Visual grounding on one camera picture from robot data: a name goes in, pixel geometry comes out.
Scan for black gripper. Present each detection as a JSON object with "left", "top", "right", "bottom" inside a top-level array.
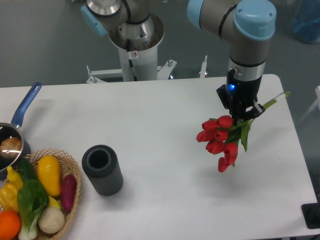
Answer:
[{"left": 226, "top": 68, "right": 266, "bottom": 126}]

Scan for red tulip bouquet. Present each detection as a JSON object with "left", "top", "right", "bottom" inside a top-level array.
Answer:
[{"left": 195, "top": 91, "right": 292, "bottom": 173}]

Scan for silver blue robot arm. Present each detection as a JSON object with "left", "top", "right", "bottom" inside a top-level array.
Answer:
[{"left": 80, "top": 0, "right": 277, "bottom": 124}]

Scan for white furniture piece right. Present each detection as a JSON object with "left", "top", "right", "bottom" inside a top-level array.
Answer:
[{"left": 299, "top": 85, "right": 320, "bottom": 123}]

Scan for blue container in background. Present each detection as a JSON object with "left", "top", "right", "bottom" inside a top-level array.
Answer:
[{"left": 291, "top": 0, "right": 320, "bottom": 44}]

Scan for black device at table edge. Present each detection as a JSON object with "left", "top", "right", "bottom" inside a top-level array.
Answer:
[{"left": 301, "top": 203, "right": 320, "bottom": 229}]

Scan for dark grey ribbed vase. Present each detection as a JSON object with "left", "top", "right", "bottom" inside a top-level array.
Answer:
[{"left": 81, "top": 144, "right": 124, "bottom": 196}]

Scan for woven wicker basket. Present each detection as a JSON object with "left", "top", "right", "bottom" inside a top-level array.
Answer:
[{"left": 0, "top": 147, "right": 83, "bottom": 240}]

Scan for purple eggplant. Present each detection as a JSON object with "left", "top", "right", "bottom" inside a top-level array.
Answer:
[{"left": 60, "top": 174, "right": 77, "bottom": 212}]

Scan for yellow squash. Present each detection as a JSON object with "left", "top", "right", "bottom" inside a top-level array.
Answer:
[{"left": 37, "top": 155, "right": 61, "bottom": 198}]

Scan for beige garlic bulb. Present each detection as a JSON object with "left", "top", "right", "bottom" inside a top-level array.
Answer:
[{"left": 38, "top": 207, "right": 65, "bottom": 234}]

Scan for green bok choy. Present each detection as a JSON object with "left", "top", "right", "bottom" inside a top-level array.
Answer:
[{"left": 17, "top": 179, "right": 49, "bottom": 240}]

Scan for yellow bell pepper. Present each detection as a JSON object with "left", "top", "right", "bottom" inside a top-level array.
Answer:
[{"left": 0, "top": 166, "right": 23, "bottom": 213}]

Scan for orange fruit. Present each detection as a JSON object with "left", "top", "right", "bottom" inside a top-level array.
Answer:
[{"left": 0, "top": 210, "right": 21, "bottom": 240}]

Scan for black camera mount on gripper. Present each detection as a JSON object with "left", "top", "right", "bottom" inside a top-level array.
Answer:
[{"left": 216, "top": 84, "right": 233, "bottom": 110}]

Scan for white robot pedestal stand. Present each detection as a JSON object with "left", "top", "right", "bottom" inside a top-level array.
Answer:
[{"left": 81, "top": 7, "right": 177, "bottom": 83}]

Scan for blue handled saucepan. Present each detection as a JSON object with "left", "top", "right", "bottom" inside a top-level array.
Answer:
[{"left": 0, "top": 82, "right": 42, "bottom": 181}]

